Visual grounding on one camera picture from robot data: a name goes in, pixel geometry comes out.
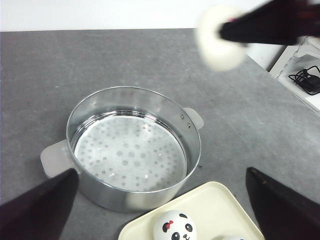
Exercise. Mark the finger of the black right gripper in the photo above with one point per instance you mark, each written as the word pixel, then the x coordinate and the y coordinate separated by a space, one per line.
pixel 278 22

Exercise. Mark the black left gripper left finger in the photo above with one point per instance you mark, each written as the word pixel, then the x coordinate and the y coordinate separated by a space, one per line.
pixel 42 212

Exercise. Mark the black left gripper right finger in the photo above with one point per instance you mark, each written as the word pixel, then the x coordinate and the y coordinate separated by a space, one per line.
pixel 281 212

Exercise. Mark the panda bun with red bow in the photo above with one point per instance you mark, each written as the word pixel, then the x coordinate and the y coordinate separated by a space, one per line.
pixel 174 225

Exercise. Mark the white box beside table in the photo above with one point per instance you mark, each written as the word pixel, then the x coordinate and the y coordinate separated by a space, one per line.
pixel 297 63

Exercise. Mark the cream plastic tray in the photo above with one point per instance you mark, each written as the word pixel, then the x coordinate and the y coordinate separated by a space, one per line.
pixel 212 207

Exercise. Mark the white steamer liner cloth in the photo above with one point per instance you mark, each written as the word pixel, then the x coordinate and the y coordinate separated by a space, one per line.
pixel 131 153

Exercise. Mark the stainless steel steamer pot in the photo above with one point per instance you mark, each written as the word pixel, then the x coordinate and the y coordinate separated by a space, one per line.
pixel 184 123

